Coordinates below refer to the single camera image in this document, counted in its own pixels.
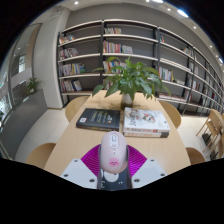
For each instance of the group of ceiling lights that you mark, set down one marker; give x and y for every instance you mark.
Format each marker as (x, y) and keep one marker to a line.
(182, 13)

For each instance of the black hardcover book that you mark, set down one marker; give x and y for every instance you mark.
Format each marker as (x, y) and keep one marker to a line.
(98, 118)

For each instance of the brown-spined book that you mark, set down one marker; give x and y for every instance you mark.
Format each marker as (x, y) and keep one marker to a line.
(143, 134)

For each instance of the group of slatted wooden chairs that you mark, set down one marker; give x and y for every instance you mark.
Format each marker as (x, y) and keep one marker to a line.
(213, 125)

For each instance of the green potted plant white pot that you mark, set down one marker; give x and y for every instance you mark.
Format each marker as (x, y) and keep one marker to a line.
(131, 78)

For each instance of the round-backed wooden chair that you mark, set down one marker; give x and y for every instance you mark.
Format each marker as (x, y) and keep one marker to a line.
(172, 113)
(195, 156)
(40, 155)
(76, 106)

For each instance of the white illustrated-cover book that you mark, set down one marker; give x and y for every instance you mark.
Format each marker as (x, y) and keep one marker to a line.
(145, 119)

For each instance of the grey bookshelf unit with books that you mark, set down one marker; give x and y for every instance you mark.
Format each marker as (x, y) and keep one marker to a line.
(133, 43)

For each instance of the pink computer mouse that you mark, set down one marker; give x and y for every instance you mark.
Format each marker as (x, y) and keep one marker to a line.
(113, 151)

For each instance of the small leafy floor plant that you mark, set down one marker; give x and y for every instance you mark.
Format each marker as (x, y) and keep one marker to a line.
(33, 85)

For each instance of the dark cartoon-face mouse pad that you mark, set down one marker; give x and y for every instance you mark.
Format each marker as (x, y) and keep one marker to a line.
(113, 181)

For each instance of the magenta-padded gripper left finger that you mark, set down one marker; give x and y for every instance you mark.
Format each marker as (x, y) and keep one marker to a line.
(75, 172)

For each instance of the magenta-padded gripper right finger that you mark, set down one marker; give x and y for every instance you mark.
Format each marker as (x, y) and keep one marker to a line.
(150, 171)

